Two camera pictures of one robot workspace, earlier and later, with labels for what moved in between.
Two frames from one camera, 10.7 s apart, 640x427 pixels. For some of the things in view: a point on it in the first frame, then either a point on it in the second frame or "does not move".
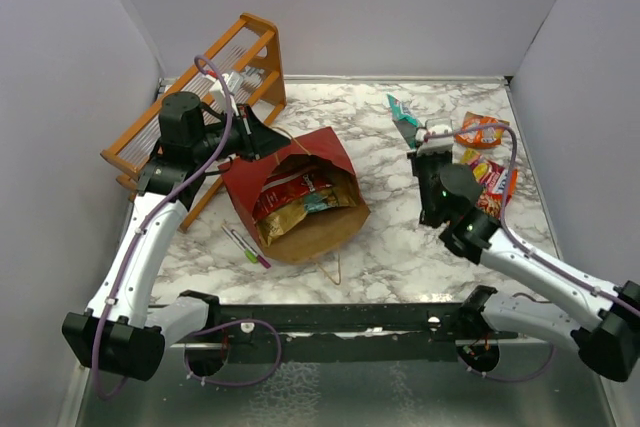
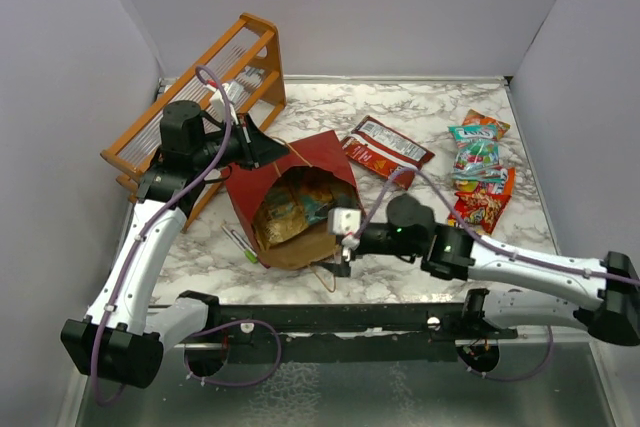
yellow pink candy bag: x=495 y=178 does not move
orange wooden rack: x=243 y=67 does not move
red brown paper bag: x=300 y=202 does not move
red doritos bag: x=284 y=188 to x=383 y=150
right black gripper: x=417 y=159 to x=343 y=266
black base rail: x=348 y=333 does not move
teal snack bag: x=400 y=111 to x=476 y=153
